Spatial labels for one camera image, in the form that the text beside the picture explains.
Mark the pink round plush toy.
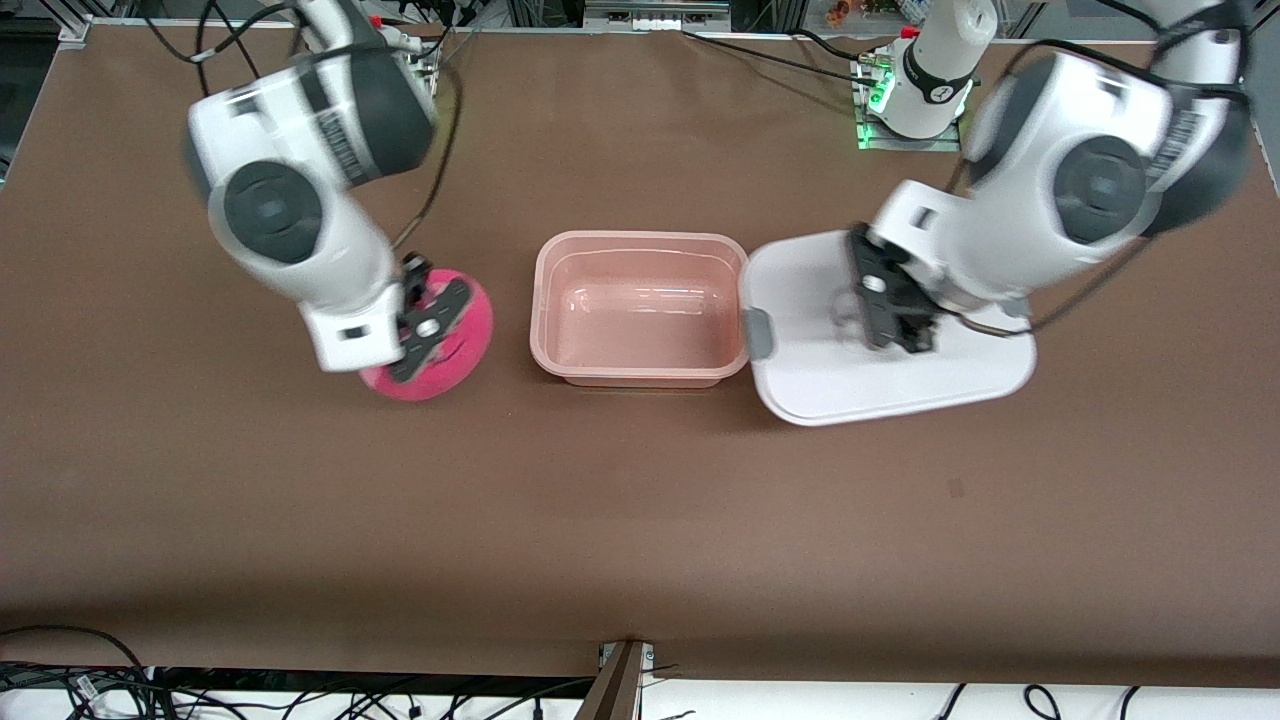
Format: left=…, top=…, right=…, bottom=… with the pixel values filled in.
left=358, top=268, right=494, bottom=403

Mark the white plastic box lid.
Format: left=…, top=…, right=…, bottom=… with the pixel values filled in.
left=738, top=230, right=1038, bottom=428

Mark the pink plastic storage box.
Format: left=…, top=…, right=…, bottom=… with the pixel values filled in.
left=529, top=230, right=751, bottom=389

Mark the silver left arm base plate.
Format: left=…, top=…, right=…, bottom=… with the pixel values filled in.
left=850, top=50, right=976, bottom=153

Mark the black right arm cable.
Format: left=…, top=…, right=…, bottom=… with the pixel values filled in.
left=393, top=55, right=467, bottom=251

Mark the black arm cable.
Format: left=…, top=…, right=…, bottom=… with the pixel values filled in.
left=393, top=55, right=467, bottom=251
left=940, top=0, right=1256, bottom=336

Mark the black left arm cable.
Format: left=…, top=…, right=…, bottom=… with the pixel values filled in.
left=940, top=0, right=1256, bottom=336

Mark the black table cable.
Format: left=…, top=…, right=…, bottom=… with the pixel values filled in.
left=792, top=32, right=873, bottom=65
left=683, top=30, right=863, bottom=83

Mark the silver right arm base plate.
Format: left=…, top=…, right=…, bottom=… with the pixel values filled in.
left=395, top=28, right=443, bottom=101

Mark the aluminium frame rail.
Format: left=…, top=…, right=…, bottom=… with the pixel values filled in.
left=58, top=0, right=1280, bottom=46

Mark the black cable with white tag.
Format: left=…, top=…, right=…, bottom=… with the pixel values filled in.
left=140, top=0, right=306, bottom=66

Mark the black floor cable bundle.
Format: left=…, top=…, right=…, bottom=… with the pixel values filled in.
left=150, top=675, right=601, bottom=720

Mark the brown support post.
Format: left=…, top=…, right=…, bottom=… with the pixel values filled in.
left=585, top=640, right=649, bottom=720

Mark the black floor cable loop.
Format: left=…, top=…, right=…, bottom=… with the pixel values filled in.
left=0, top=625, right=156, bottom=720

